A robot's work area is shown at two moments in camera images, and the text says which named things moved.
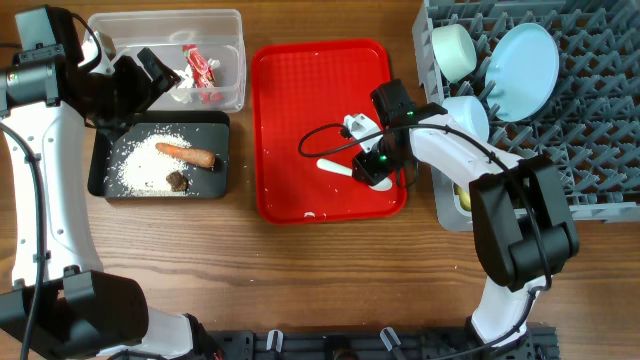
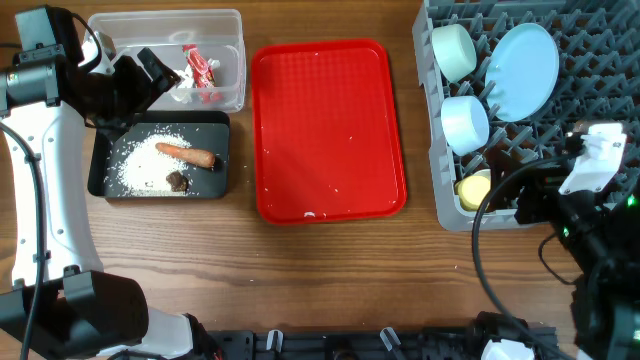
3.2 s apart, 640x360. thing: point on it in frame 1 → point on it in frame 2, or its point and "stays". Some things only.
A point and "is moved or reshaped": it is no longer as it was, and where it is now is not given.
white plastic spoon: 383,186 is moved or reshaped
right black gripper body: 378,162 → 546,204
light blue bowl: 468,112 stays
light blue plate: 521,72 stays
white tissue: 183,91 stays
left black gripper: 141,86 stays
